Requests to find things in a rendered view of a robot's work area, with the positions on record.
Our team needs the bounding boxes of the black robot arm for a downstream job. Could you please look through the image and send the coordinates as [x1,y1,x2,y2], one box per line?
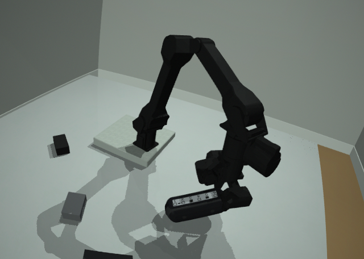
[133,35,281,186]

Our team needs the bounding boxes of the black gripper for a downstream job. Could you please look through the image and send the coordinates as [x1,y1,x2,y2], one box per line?
[206,150,253,212]

